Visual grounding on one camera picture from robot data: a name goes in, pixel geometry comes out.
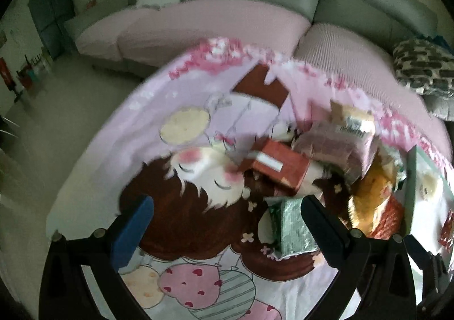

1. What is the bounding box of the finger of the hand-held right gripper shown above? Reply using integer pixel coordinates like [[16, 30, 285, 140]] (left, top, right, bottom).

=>
[[402, 234, 451, 306]]

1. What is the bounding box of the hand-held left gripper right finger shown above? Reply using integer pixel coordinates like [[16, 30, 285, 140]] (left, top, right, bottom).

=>
[[300, 195, 424, 320]]

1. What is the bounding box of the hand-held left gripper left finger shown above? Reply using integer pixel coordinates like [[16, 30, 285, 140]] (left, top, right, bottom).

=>
[[38, 194, 156, 320]]

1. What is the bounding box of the green white biscuit packet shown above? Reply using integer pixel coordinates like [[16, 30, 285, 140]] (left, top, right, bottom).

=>
[[266, 197, 318, 258]]

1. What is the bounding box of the white box with green rim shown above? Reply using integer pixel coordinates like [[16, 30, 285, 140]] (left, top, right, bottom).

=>
[[404, 146, 454, 235]]

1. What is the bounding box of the red brown snack box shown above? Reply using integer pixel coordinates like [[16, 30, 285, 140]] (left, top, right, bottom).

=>
[[239, 138, 311, 196]]

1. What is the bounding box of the small red snack packet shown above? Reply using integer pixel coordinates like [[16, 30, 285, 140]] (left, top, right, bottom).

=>
[[438, 212, 454, 253]]

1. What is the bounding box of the red checked snack packet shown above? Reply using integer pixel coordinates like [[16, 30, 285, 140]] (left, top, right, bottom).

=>
[[369, 196, 405, 239]]

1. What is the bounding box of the yellow orange snack packet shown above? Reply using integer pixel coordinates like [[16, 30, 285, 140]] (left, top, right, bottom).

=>
[[348, 153, 400, 232]]

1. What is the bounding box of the pink snack packet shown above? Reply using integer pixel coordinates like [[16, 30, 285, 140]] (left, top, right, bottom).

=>
[[291, 121, 377, 184]]

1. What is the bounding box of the printed blanket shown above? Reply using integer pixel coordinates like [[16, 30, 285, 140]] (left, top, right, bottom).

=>
[[46, 38, 454, 320]]

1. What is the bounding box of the beige brick print packet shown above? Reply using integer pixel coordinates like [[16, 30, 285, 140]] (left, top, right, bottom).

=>
[[329, 100, 377, 143]]

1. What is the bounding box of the grey cushion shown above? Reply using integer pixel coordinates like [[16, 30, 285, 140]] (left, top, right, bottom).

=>
[[424, 93, 454, 119]]

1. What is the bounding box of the black white patterned cushion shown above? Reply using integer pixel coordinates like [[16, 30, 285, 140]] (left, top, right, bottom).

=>
[[392, 38, 454, 97]]

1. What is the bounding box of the pink sofa cover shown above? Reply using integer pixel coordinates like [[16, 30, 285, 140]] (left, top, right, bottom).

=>
[[74, 0, 454, 150]]

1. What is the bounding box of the dark grey cabinet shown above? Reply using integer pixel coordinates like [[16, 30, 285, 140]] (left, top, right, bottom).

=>
[[28, 0, 77, 60]]

